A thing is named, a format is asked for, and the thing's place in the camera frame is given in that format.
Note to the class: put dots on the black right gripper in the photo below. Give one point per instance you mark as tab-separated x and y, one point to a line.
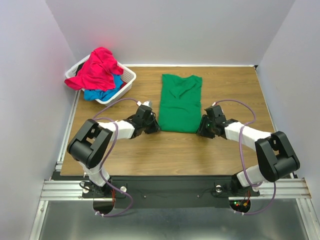
203	126

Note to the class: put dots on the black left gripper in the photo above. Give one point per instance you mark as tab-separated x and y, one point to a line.
155	127

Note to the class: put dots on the green t shirt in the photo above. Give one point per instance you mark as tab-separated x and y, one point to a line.
180	103

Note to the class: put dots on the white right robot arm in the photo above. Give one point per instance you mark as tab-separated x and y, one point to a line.
276	157

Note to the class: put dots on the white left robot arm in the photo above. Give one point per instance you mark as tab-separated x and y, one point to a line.
95	140

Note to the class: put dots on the blue t shirt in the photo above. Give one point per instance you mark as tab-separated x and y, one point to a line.
90	95

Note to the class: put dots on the red t shirt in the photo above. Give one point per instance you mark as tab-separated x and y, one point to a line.
96	72

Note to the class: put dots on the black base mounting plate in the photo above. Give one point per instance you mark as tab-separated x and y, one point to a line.
186	191

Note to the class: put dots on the aluminium frame rail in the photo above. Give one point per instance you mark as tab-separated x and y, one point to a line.
282	211

